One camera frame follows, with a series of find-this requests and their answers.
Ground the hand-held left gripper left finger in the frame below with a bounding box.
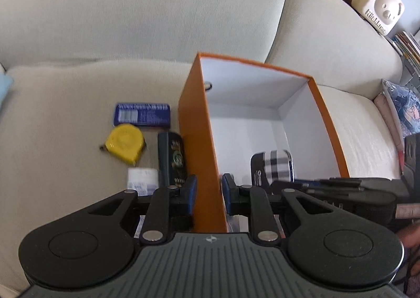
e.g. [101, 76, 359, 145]
[87, 174, 198, 245]

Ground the orange cardboard box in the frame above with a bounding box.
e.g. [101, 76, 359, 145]
[178, 52, 350, 233]

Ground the beige sofa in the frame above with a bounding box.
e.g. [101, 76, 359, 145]
[0, 0, 409, 292]

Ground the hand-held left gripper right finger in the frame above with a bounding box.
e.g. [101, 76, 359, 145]
[222, 173, 345, 246]

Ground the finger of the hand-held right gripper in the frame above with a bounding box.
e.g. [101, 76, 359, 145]
[295, 177, 363, 186]
[272, 181, 365, 196]

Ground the yellow tape measure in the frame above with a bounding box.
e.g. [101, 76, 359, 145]
[99, 123, 147, 166]

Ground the stack of books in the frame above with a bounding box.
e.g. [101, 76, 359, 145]
[389, 32, 420, 72]

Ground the black tube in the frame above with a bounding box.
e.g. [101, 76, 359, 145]
[157, 132, 188, 192]

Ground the plaid zip case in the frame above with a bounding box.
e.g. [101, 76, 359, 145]
[251, 150, 295, 187]

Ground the person's right hand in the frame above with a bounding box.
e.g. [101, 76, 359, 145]
[395, 223, 420, 251]

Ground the white barcode sachet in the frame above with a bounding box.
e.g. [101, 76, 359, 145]
[127, 168, 159, 238]

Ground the blue printed pillow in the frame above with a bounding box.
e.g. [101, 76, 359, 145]
[381, 79, 420, 141]

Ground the light blue blanket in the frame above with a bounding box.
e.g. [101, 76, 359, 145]
[0, 71, 14, 102]

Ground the pink cushion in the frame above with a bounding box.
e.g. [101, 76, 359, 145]
[374, 93, 406, 157]

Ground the blue packet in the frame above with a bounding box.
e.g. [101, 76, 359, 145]
[113, 103, 171, 128]

